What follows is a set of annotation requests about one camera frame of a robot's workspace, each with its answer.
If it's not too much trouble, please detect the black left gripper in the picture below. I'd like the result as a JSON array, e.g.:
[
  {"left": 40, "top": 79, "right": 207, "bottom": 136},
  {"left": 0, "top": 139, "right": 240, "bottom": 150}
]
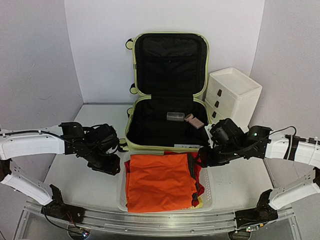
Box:
[{"left": 83, "top": 146, "right": 120, "bottom": 177}]

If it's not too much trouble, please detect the red printed t-shirt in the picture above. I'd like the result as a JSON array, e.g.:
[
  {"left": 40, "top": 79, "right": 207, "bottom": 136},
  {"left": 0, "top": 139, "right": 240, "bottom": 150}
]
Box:
[{"left": 124, "top": 149, "right": 206, "bottom": 201}]

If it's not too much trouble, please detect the orange garment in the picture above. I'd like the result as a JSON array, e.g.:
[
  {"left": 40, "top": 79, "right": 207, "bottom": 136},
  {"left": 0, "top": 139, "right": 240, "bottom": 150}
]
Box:
[{"left": 125, "top": 153, "right": 196, "bottom": 213}]

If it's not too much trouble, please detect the black dotted garment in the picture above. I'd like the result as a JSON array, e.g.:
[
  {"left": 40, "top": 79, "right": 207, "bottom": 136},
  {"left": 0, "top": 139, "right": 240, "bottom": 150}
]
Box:
[{"left": 187, "top": 152, "right": 202, "bottom": 205}]

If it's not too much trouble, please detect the pale green hard-shell suitcase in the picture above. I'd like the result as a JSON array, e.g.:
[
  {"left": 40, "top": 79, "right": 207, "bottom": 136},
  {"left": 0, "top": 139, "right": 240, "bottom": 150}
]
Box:
[{"left": 124, "top": 32, "right": 212, "bottom": 152}]

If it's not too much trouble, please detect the white perforated plastic basket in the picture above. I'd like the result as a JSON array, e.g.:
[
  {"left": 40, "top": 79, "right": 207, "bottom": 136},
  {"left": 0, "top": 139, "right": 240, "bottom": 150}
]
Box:
[{"left": 117, "top": 151, "right": 215, "bottom": 214}]

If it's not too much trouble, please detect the yellow cloth garment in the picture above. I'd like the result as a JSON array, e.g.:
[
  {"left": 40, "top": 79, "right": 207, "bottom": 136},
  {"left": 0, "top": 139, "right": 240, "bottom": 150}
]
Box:
[{"left": 178, "top": 196, "right": 203, "bottom": 210}]

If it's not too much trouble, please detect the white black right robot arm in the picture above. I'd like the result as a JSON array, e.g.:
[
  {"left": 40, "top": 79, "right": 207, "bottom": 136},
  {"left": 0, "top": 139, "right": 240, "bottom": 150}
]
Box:
[{"left": 198, "top": 121, "right": 320, "bottom": 232}]

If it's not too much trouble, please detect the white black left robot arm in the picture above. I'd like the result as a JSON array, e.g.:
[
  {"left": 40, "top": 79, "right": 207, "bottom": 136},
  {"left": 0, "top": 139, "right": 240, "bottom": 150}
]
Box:
[{"left": 0, "top": 121, "right": 120, "bottom": 223}]

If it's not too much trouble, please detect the white three-drawer storage cabinet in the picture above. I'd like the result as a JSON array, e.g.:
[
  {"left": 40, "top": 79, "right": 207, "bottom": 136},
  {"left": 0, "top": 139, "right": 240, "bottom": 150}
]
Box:
[{"left": 204, "top": 67, "right": 263, "bottom": 131}]

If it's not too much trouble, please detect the pink round small container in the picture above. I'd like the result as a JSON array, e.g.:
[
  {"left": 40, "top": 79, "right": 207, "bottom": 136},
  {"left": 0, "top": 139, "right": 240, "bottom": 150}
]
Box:
[{"left": 184, "top": 113, "right": 194, "bottom": 122}]

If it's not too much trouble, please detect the white deodorant spray bottle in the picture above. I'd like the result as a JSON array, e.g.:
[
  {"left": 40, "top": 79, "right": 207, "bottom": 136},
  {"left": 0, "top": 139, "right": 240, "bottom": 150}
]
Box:
[{"left": 173, "top": 144, "right": 202, "bottom": 149}]

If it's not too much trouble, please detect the clear plastic rectangular case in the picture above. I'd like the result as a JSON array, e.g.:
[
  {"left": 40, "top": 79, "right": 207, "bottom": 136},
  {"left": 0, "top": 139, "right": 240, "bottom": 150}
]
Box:
[{"left": 166, "top": 112, "right": 185, "bottom": 122}]

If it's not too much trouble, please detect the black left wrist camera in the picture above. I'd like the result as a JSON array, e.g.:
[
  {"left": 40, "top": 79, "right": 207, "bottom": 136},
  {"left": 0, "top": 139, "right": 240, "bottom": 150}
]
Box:
[{"left": 87, "top": 123, "right": 119, "bottom": 155}]

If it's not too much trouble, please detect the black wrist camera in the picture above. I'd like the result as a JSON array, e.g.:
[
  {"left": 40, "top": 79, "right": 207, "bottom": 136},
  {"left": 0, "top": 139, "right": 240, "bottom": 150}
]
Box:
[
  {"left": 204, "top": 118, "right": 246, "bottom": 149},
  {"left": 87, "top": 123, "right": 119, "bottom": 155}
]

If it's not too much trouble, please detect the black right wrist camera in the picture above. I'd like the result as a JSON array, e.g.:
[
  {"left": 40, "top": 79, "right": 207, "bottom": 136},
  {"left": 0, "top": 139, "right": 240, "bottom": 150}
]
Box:
[{"left": 204, "top": 118, "right": 246, "bottom": 149}]

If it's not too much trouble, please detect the aluminium front mounting rail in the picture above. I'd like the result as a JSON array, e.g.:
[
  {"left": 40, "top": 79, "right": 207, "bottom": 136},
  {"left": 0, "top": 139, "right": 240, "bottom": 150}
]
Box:
[{"left": 13, "top": 198, "right": 302, "bottom": 240}]

